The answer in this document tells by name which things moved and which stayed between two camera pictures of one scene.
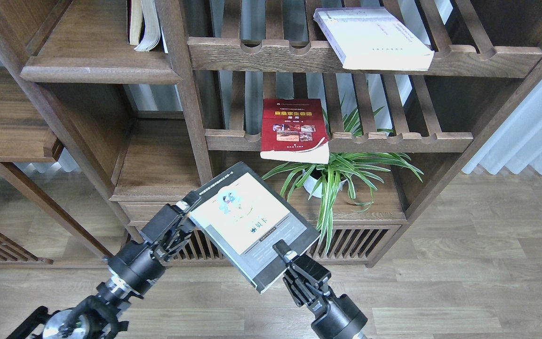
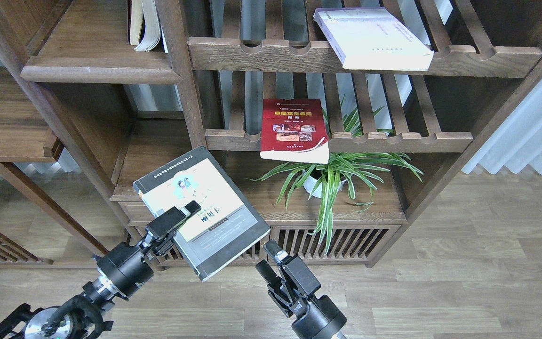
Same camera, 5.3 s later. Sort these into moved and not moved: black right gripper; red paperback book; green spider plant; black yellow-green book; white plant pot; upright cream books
Moved: black yellow-green book; black right gripper
Not moved: red paperback book; white plant pot; green spider plant; upright cream books
